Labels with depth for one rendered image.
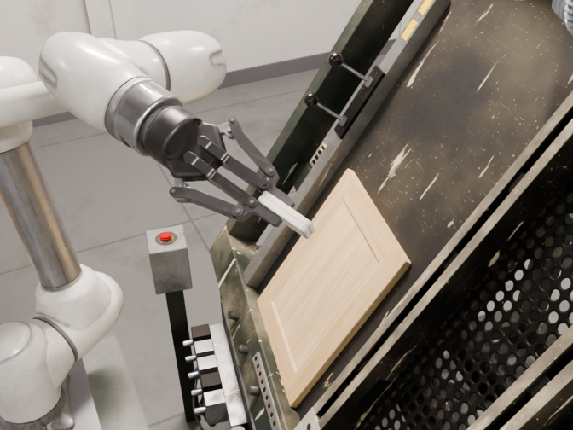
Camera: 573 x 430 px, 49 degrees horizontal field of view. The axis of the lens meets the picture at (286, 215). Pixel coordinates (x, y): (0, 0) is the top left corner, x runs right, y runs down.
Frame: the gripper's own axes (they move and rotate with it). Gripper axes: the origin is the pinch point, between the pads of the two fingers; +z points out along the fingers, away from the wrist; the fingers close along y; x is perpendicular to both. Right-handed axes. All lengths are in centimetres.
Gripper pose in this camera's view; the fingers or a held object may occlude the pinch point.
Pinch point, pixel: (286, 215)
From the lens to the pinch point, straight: 73.5
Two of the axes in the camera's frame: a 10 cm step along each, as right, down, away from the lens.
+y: -6.1, 7.8, -1.6
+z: 7.8, 5.4, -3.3
